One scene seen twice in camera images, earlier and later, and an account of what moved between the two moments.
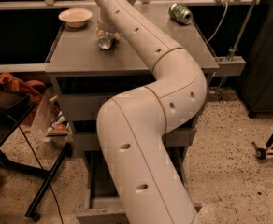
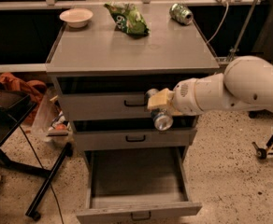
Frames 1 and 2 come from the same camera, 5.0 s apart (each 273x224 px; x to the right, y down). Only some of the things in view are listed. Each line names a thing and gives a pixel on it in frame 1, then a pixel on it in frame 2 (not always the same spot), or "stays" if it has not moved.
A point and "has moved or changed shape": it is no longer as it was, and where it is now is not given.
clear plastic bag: x=50 y=122 stays
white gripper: x=106 y=25 -> x=183 y=95
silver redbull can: x=105 y=43 has moved or changed shape
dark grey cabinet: x=263 y=86 stays
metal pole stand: x=233 y=64 stays
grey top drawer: x=83 y=96 stays
